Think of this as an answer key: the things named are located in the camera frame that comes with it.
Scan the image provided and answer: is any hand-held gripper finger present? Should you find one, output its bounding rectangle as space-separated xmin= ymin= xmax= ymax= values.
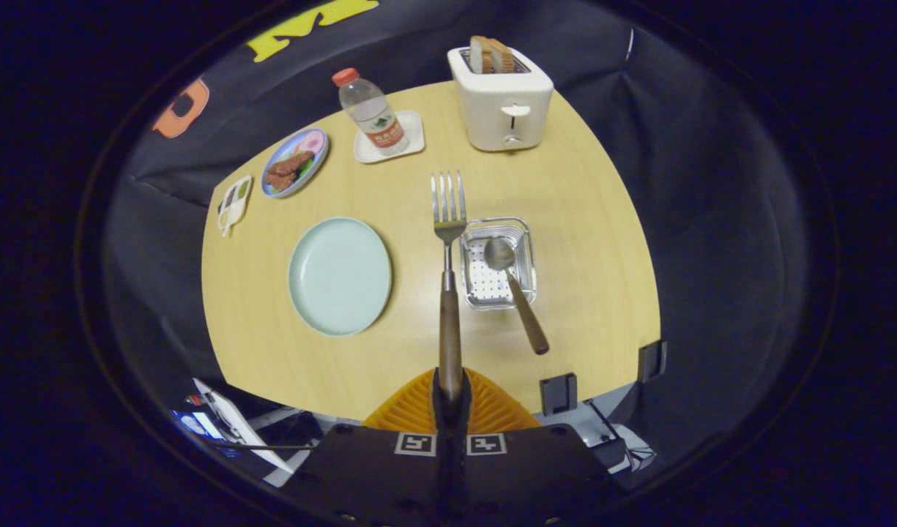
xmin=452 ymin=367 xmax=625 ymax=527
xmin=283 ymin=367 xmax=453 ymax=527

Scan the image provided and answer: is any clear water bottle red cap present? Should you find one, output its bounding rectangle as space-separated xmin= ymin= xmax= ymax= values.
xmin=331 ymin=67 xmax=411 ymax=157

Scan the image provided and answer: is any white square coaster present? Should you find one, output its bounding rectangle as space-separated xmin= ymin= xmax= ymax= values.
xmin=353 ymin=110 xmax=426 ymax=164

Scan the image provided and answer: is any white divided sauce dish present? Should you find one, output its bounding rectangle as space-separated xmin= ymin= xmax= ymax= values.
xmin=217 ymin=175 xmax=253 ymax=238

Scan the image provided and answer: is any white toaster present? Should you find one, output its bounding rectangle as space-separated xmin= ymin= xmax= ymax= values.
xmin=447 ymin=45 xmax=555 ymax=153

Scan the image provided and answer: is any blue plate with food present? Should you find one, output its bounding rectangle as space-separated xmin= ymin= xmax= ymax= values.
xmin=261 ymin=127 xmax=330 ymax=199

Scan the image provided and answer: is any spoon with wooden handle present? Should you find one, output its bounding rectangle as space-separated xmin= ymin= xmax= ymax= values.
xmin=483 ymin=236 xmax=551 ymax=356

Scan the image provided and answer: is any fork with wooden handle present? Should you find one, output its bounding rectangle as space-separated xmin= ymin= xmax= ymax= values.
xmin=431 ymin=171 xmax=469 ymax=403

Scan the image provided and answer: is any clear perforated plastic basket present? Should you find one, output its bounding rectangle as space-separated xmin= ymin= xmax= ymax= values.
xmin=459 ymin=217 xmax=538 ymax=311

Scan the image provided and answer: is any black table clamp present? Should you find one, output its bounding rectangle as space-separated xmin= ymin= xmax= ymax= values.
xmin=540 ymin=373 xmax=578 ymax=417
xmin=637 ymin=339 xmax=668 ymax=384

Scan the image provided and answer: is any black backdrop cloth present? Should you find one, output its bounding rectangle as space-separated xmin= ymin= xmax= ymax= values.
xmin=100 ymin=0 xmax=815 ymax=484

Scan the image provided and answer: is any laptop screen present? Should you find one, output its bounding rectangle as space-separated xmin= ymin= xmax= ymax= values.
xmin=171 ymin=410 xmax=226 ymax=442

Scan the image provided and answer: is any light green plate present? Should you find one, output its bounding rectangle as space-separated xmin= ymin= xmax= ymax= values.
xmin=287 ymin=217 xmax=393 ymax=337

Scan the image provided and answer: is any white panel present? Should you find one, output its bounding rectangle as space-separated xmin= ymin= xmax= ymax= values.
xmin=192 ymin=378 xmax=295 ymax=473

